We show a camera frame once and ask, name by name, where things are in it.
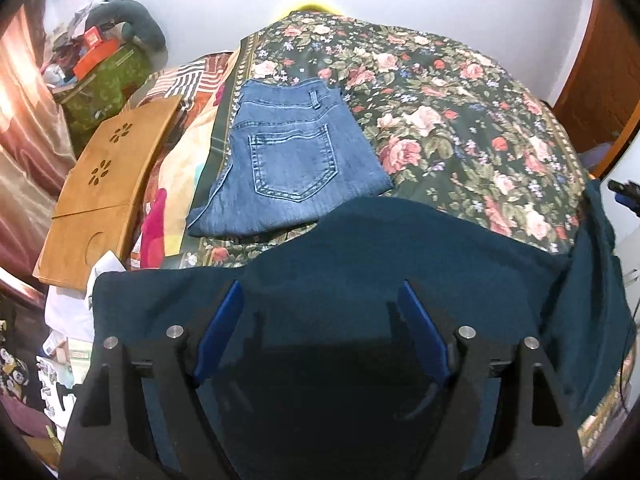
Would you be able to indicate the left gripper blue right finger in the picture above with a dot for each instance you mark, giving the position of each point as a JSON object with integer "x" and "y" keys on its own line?
{"x": 431, "y": 348}

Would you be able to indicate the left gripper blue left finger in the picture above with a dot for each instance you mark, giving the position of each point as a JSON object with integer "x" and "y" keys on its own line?
{"x": 218, "y": 331}

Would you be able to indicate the dark teal fleece pants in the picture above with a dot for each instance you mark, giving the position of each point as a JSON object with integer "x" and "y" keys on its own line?
{"x": 320, "y": 379}

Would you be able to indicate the brown wooden door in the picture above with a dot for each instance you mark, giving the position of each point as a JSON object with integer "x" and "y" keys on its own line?
{"x": 599, "y": 104}

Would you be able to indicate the wooden lap desk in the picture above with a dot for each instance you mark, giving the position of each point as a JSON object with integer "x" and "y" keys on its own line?
{"x": 99, "y": 201}

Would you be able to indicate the striped patchwork quilt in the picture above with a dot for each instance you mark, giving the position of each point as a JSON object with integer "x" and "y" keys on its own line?
{"x": 176, "y": 170}

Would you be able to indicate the folded blue denim jeans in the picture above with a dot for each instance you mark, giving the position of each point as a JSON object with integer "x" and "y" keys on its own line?
{"x": 296, "y": 153}

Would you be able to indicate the pink orange curtain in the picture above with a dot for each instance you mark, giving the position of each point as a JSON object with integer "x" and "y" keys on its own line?
{"x": 36, "y": 152}

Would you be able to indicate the green patterned storage bag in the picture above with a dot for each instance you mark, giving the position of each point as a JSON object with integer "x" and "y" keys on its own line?
{"x": 102, "y": 93}

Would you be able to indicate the orange box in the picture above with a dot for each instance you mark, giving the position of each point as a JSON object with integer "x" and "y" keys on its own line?
{"x": 95, "y": 56}

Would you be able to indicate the grey neck pillow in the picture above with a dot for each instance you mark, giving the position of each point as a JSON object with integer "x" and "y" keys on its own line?
{"x": 131, "y": 19}

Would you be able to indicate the red small box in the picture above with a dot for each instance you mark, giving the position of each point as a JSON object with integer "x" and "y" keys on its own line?
{"x": 92, "y": 38}

